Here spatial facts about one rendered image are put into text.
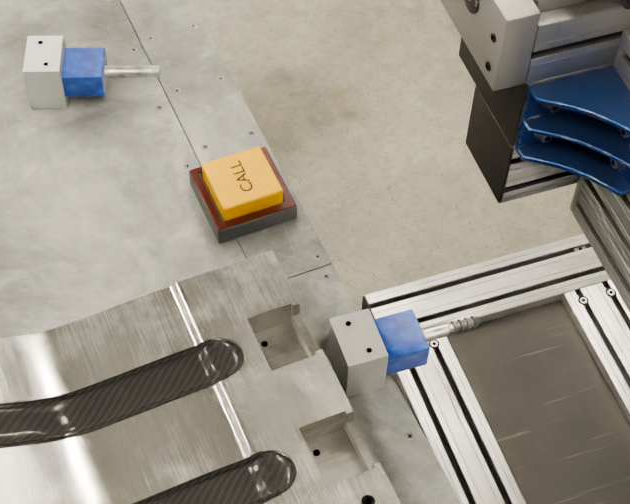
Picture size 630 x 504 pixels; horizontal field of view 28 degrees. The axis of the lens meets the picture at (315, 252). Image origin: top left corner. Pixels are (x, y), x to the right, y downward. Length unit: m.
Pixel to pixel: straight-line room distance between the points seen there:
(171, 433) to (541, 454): 0.87
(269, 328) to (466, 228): 1.19
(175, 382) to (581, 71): 0.49
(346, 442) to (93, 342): 0.22
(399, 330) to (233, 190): 0.21
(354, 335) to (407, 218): 1.17
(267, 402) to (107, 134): 0.40
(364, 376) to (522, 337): 0.80
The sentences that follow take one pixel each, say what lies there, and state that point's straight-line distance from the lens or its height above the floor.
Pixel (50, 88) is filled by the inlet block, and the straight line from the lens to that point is 1.28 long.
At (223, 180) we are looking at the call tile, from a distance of 1.18.
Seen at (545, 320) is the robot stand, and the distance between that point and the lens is 1.87.
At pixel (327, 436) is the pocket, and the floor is 0.86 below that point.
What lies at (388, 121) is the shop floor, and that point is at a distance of 2.36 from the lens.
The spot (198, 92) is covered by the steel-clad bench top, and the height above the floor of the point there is 0.80.
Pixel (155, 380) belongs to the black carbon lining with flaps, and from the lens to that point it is 1.01.
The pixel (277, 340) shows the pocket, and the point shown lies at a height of 0.86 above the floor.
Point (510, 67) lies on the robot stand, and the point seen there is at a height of 0.93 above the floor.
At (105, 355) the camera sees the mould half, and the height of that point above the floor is 0.88.
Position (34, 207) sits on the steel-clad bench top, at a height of 0.80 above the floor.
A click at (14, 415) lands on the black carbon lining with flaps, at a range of 0.99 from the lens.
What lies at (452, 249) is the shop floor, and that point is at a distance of 2.18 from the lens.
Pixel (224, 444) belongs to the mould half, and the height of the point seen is 0.89.
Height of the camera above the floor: 1.75
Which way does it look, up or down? 54 degrees down
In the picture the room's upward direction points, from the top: 2 degrees clockwise
